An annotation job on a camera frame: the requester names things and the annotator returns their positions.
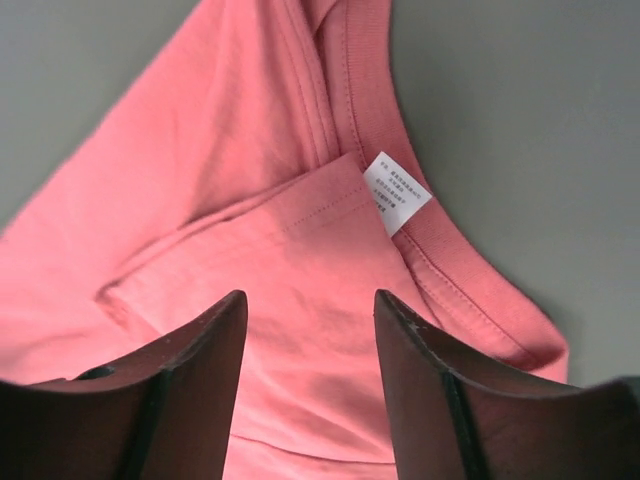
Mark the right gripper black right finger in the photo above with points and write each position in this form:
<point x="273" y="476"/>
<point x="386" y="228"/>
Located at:
<point x="456" y="413"/>

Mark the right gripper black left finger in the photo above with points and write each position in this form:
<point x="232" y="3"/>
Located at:
<point x="163" y="411"/>

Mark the salmon pink t shirt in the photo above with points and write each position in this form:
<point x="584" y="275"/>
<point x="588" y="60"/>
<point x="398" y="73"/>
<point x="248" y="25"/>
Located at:
<point x="237" y="161"/>

